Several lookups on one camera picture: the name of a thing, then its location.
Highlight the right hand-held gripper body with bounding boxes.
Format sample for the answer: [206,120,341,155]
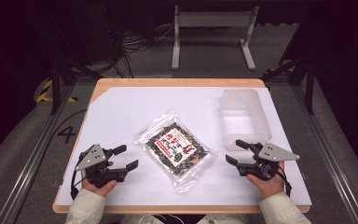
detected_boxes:
[236,142,301,182]

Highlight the yellow black hazard tape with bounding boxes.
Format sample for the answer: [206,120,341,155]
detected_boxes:
[35,78,77,104]

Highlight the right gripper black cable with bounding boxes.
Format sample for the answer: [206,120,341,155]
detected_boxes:
[276,166,293,198]

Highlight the person's left hand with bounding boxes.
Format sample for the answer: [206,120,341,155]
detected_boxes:
[82,178,119,198]

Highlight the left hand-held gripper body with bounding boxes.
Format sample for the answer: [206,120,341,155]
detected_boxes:
[75,143,129,189]

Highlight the clear dried seaweed packet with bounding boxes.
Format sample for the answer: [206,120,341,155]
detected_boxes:
[132,108,216,193]

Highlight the black floor cables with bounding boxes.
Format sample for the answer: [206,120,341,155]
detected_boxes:
[103,24,175,78]

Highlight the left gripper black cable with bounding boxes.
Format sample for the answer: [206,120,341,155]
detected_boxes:
[70,169,87,201]

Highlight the white metal stand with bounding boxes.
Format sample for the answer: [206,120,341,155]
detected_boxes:
[171,5,260,71]

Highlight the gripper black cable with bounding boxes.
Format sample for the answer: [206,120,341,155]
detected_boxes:
[276,166,293,198]
[70,169,87,201]

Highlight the person's right hand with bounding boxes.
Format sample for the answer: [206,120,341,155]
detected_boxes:
[245,161,285,200]

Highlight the translucent plastic container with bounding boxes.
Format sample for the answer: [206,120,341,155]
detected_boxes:
[218,89,273,152]

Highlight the black metal frame stand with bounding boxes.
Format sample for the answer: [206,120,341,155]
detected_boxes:
[49,55,103,116]
[262,57,316,116]

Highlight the aluminium rail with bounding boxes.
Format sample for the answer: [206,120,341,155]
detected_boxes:
[0,83,76,224]
[292,85,358,224]

